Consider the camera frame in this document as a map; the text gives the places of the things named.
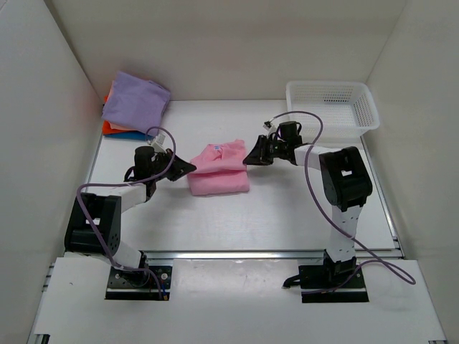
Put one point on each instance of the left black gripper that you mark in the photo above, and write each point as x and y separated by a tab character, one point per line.
181	168

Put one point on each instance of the purple folded t shirt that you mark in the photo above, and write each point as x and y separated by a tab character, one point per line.
136	103

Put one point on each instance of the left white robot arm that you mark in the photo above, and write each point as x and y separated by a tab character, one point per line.
94	227

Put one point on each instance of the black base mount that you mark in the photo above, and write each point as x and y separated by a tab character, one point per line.
141	286
330	282

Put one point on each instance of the orange folded t shirt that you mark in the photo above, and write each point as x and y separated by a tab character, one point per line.
107	129

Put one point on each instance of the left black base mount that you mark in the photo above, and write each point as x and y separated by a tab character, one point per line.
141	286

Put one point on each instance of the pink t shirt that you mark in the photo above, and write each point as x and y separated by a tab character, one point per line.
220	170

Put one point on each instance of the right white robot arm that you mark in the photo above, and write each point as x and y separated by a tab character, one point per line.
346	186

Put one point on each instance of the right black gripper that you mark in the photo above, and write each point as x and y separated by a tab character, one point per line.
259	155

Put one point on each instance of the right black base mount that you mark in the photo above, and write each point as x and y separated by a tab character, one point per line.
330	282

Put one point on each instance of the white plastic basket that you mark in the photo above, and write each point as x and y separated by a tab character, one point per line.
347	109

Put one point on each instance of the blue folded t shirt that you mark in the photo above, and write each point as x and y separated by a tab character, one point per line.
130	135

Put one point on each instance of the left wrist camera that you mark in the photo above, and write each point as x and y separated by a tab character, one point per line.
157	143

